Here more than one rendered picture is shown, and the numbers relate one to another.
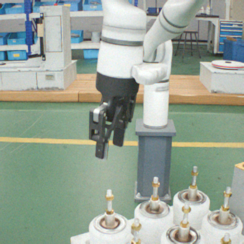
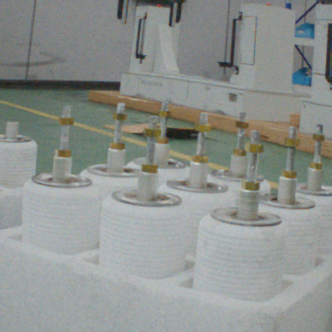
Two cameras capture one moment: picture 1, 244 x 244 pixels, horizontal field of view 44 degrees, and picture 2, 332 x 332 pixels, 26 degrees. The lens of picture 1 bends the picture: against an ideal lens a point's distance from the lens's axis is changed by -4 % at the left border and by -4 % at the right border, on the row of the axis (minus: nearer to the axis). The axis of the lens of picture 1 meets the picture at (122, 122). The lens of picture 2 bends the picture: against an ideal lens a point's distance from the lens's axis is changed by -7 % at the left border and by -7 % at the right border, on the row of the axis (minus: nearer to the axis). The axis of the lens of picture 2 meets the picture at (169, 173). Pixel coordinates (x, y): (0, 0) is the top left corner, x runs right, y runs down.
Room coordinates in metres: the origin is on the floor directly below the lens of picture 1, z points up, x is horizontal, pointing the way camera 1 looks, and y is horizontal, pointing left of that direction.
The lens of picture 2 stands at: (-0.01, -0.86, 0.41)
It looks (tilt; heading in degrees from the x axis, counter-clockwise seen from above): 9 degrees down; 56
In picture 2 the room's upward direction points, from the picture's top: 5 degrees clockwise
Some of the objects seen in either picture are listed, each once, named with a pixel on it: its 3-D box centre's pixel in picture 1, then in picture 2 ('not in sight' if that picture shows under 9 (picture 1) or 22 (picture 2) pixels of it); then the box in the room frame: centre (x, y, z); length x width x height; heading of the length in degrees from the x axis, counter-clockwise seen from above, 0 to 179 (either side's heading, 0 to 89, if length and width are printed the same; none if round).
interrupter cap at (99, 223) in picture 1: (109, 223); (159, 163); (0.58, 0.03, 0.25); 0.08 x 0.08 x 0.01
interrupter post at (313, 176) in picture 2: (192, 193); (314, 181); (0.69, -0.18, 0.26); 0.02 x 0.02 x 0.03
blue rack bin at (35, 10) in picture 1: (46, 6); not in sight; (5.57, 1.31, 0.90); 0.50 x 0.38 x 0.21; 176
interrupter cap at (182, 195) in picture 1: (191, 197); (313, 190); (0.69, -0.18, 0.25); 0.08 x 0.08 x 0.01
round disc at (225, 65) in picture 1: (227, 64); not in sight; (2.76, -0.97, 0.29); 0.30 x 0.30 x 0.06
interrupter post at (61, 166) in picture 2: not in sight; (61, 170); (0.37, -0.08, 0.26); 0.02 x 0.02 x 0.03
